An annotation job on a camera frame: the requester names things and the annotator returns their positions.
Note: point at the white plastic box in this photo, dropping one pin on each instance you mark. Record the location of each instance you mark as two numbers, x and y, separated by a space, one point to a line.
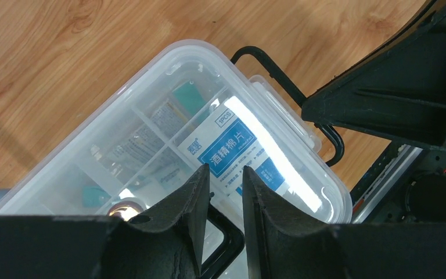
277 107

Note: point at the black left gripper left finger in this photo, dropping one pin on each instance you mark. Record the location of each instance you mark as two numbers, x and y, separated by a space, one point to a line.
165 241

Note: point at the blue square alcohol pad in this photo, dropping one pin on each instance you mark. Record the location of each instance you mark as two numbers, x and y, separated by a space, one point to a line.
226 144

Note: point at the small blue white sachet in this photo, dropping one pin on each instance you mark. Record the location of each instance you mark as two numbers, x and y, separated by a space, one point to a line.
265 177

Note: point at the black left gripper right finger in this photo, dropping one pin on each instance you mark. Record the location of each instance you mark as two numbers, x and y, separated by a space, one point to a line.
284 242

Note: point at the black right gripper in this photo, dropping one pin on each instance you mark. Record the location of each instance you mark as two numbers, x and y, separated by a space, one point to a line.
398 92

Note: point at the small brown bottle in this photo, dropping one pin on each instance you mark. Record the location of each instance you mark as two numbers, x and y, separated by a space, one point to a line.
125 209

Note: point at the clear plastic lid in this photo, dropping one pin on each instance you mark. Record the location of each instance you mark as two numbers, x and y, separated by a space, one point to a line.
169 146

